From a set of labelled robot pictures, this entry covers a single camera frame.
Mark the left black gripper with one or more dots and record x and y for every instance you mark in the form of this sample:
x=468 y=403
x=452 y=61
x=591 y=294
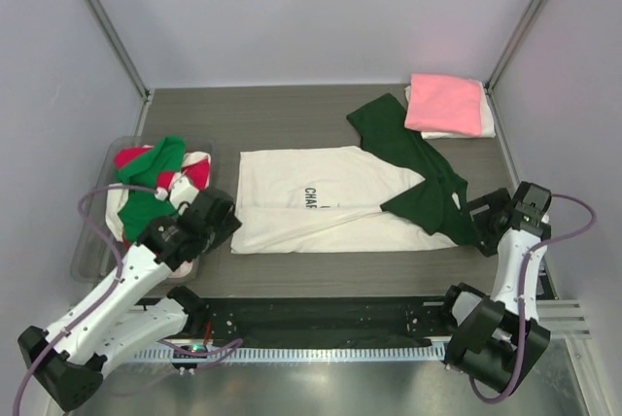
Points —
x=228 y=225

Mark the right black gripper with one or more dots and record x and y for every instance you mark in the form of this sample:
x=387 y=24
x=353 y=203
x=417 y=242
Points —
x=498 y=199

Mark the white and green raglan shirt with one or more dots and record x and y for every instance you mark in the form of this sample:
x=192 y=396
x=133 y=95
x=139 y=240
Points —
x=392 y=192

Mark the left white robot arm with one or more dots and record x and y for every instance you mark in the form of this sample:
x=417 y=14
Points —
x=71 y=357

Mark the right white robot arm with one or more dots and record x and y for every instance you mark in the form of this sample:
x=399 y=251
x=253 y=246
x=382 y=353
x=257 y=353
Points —
x=496 y=338

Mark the red green white shirt pile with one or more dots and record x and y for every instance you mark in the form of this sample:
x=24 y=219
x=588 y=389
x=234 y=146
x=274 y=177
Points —
x=131 y=202

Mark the folded white shirt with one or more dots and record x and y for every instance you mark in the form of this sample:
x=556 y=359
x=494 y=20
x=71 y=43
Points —
x=478 y=119

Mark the clear plastic bin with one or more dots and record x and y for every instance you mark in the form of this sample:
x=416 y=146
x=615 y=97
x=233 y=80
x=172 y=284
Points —
x=93 y=259

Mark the folded pink shirt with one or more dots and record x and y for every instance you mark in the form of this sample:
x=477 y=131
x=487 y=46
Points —
x=443 y=104

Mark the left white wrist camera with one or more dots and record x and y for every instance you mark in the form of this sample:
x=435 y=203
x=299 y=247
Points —
x=181 y=191

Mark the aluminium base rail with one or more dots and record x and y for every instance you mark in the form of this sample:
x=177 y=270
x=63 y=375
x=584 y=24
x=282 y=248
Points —
x=564 y=318

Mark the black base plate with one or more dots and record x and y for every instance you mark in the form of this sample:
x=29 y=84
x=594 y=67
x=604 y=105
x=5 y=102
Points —
x=325 y=323

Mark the white slotted cable duct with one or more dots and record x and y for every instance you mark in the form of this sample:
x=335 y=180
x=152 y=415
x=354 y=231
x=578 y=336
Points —
x=161 y=354

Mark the right aluminium frame post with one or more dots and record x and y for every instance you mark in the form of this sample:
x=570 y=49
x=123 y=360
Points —
x=519 y=34

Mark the aluminium frame post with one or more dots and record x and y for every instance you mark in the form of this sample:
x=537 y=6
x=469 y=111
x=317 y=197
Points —
x=113 y=38
x=519 y=34

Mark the left aluminium frame post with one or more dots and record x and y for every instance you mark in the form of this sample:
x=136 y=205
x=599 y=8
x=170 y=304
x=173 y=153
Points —
x=113 y=38

